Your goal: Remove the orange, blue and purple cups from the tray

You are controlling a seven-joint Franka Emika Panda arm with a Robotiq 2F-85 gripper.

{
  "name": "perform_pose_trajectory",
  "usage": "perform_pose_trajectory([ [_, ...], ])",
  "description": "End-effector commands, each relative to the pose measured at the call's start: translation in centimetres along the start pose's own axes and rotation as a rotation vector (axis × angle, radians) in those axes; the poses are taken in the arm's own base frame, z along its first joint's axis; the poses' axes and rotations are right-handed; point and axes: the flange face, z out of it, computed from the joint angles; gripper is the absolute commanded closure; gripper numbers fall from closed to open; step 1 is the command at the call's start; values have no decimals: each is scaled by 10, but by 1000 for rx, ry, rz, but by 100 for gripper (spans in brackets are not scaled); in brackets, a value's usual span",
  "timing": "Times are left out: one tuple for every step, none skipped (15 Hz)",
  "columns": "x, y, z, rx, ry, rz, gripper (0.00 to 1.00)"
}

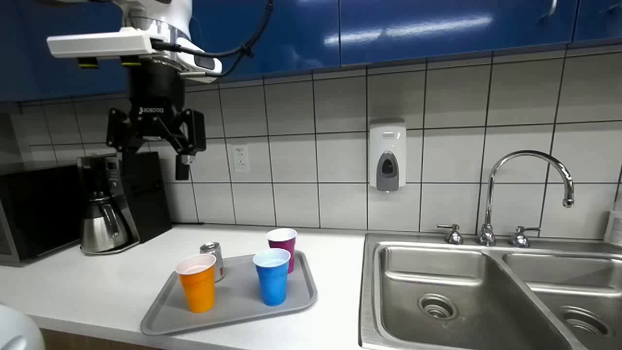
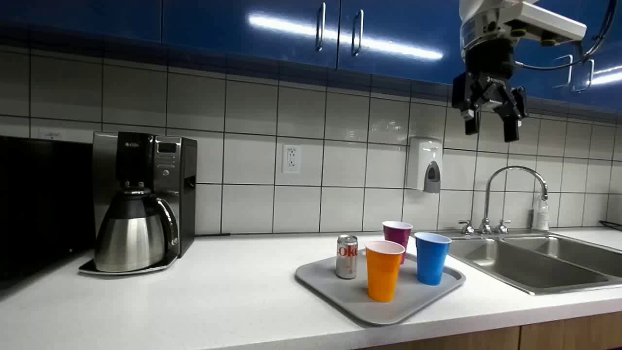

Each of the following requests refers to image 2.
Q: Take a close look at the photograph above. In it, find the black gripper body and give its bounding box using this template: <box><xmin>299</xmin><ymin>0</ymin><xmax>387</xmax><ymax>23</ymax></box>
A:
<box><xmin>464</xmin><ymin>36</ymin><xmax>521</xmax><ymax>93</ymax></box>

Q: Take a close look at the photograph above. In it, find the purple plastic cup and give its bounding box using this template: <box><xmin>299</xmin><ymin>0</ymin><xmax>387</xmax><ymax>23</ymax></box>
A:
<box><xmin>381</xmin><ymin>219</ymin><xmax>414</xmax><ymax>266</ymax></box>

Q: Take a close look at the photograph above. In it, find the blue plastic cup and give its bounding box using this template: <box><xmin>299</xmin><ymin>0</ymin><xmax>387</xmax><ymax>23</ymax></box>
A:
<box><xmin>414</xmin><ymin>231</ymin><xmax>453</xmax><ymax>287</ymax></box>

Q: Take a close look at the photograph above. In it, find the orange plastic cup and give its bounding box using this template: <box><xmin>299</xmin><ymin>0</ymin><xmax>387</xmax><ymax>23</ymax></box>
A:
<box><xmin>363</xmin><ymin>238</ymin><xmax>406</xmax><ymax>305</ymax></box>

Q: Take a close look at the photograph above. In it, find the grey plastic tray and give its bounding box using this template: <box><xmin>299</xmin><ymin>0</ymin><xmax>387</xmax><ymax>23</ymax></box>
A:
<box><xmin>293</xmin><ymin>242</ymin><xmax>466</xmax><ymax>328</ymax></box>

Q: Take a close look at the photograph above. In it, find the chrome gooseneck faucet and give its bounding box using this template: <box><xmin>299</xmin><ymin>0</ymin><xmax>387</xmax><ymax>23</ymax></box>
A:
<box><xmin>480</xmin><ymin>163</ymin><xmax>550</xmax><ymax>235</ymax></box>

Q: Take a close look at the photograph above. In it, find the clear soap bottle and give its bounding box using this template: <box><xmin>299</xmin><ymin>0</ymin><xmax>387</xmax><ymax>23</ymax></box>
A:
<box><xmin>530</xmin><ymin>192</ymin><xmax>552</xmax><ymax>233</ymax></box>

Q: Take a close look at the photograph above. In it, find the stainless steel double sink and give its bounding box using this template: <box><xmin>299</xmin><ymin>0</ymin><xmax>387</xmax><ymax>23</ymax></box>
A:
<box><xmin>445</xmin><ymin>229</ymin><xmax>622</xmax><ymax>297</ymax></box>

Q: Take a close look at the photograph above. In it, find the silver red soda can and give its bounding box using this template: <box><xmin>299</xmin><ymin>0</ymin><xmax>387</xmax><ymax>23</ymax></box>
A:
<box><xmin>334</xmin><ymin>233</ymin><xmax>359</xmax><ymax>281</ymax></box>

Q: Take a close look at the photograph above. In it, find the wooden lower cabinet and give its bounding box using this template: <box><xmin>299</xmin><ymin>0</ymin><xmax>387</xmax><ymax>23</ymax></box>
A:
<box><xmin>361</xmin><ymin>308</ymin><xmax>622</xmax><ymax>350</ymax></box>

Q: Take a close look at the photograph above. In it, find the blue glossy upper cabinet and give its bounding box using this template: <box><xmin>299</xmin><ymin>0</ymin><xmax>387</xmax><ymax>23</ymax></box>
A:
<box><xmin>0</xmin><ymin>0</ymin><xmax>622</xmax><ymax>116</ymax></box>

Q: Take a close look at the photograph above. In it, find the black steel coffee maker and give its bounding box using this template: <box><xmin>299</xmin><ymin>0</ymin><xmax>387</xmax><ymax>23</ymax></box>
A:
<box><xmin>78</xmin><ymin>130</ymin><xmax>198</xmax><ymax>277</ymax></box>

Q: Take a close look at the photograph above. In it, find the stainless steel coffee carafe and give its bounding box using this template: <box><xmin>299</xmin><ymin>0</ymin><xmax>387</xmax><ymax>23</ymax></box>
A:
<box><xmin>93</xmin><ymin>190</ymin><xmax>179</xmax><ymax>271</ymax></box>

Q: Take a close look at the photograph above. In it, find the black microwave oven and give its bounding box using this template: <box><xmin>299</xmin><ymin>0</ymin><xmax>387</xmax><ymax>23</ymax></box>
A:
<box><xmin>0</xmin><ymin>133</ymin><xmax>97</xmax><ymax>287</ymax></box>

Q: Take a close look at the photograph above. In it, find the white wall soap dispenser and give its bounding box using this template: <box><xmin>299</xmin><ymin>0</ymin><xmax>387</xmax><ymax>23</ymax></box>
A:
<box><xmin>404</xmin><ymin>135</ymin><xmax>445</xmax><ymax>194</ymax></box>

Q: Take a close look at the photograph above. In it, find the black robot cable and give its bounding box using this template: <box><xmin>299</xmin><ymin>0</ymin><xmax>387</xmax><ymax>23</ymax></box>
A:
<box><xmin>515</xmin><ymin>0</ymin><xmax>618</xmax><ymax>73</ymax></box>

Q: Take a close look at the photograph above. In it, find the white wall power outlet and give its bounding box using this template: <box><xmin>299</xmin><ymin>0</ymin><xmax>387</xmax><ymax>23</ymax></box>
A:
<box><xmin>282</xmin><ymin>141</ymin><xmax>303</xmax><ymax>174</ymax></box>

